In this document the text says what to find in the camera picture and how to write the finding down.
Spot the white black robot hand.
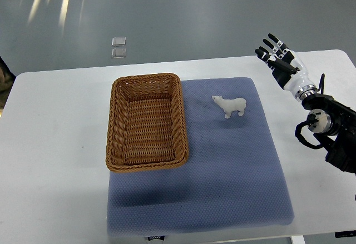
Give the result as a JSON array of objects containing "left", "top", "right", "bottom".
[{"left": 255, "top": 33, "right": 318, "bottom": 102}]

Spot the white bear figurine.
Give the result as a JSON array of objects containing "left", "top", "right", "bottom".
[{"left": 211, "top": 96, "right": 246, "bottom": 119}]

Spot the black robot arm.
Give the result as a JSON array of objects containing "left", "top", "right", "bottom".
[{"left": 295, "top": 93, "right": 355, "bottom": 173}]

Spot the brown wicker basket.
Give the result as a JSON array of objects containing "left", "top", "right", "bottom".
[{"left": 106, "top": 73, "right": 189, "bottom": 173}]

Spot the blue textured mat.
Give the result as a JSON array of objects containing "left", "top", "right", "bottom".
[{"left": 107, "top": 77, "right": 294, "bottom": 237}]

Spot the lower floor plate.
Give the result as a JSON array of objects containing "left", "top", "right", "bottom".
[{"left": 112, "top": 47, "right": 126, "bottom": 58}]

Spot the floor plate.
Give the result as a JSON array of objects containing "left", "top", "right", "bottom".
[
  {"left": 112, "top": 47, "right": 126, "bottom": 58},
  {"left": 112, "top": 37, "right": 126, "bottom": 47}
]

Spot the upper floor plate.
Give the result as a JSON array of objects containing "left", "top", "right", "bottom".
[{"left": 112, "top": 37, "right": 126, "bottom": 47}]

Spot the black table control panel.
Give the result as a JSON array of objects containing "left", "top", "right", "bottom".
[{"left": 334, "top": 230, "right": 356, "bottom": 238}]

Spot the dark object at left edge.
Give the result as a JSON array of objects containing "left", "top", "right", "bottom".
[{"left": 0, "top": 58, "right": 16, "bottom": 110}]

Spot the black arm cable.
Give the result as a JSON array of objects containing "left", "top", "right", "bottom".
[{"left": 318, "top": 73, "right": 326, "bottom": 96}]

